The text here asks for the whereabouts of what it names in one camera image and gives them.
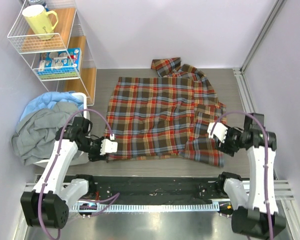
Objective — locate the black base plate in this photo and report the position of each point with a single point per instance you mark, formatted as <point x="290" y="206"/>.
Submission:
<point x="156" y="191"/>

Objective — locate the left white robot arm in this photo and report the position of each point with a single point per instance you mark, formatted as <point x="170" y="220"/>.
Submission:
<point x="49" y="201"/>

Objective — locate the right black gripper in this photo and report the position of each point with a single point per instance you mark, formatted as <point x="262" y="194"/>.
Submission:
<point x="225" y="147"/>

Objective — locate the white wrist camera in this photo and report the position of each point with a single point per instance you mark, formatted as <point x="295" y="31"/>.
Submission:
<point x="217" y="130"/>
<point x="108" y="146"/>

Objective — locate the white slotted cable duct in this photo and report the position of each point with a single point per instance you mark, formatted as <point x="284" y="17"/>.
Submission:
<point x="123" y="208"/>

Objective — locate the light blue shirt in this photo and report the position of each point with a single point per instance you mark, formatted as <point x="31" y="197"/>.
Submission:
<point x="49" y="99"/>

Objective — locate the plaid flannel shirt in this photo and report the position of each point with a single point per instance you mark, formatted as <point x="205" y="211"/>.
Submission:
<point x="165" y="116"/>

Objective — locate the yellow mug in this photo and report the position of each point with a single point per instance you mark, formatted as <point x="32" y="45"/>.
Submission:
<point x="42" y="22"/>

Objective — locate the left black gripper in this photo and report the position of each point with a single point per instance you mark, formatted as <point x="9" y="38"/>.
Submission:
<point x="96" y="156"/>

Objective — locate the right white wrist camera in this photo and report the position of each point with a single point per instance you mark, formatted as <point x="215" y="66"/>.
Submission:
<point x="217" y="130"/>

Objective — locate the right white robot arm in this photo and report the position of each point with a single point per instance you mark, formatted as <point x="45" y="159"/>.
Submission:
<point x="255" y="213"/>

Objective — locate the aluminium frame rail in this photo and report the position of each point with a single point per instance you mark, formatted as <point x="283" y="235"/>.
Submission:
<point x="282" y="188"/>

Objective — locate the grey shirt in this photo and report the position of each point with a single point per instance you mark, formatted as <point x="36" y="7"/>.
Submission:
<point x="35" y="134"/>

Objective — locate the white wire shelf rack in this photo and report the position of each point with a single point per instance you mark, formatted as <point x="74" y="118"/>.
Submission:
<point x="67" y="34"/>

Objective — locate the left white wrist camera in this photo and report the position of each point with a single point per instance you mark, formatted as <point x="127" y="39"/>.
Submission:
<point x="108" y="146"/>

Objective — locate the blue picture box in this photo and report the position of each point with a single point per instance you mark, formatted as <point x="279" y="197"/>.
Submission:
<point x="59" y="64"/>

